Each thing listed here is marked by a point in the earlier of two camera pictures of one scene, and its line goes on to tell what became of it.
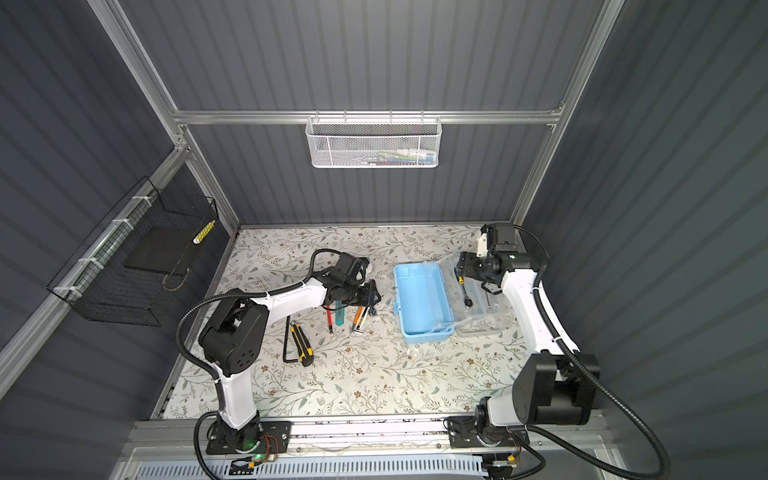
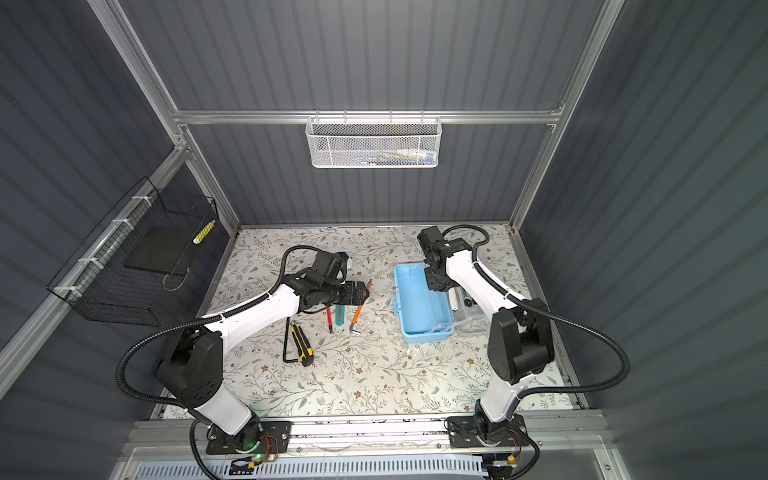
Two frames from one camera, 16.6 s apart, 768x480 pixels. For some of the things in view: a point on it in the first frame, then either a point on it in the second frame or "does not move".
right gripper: (467, 265) to (432, 284)
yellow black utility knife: (303, 347) does not move
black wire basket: (129, 266) does not move
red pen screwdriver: (330, 319) does not move
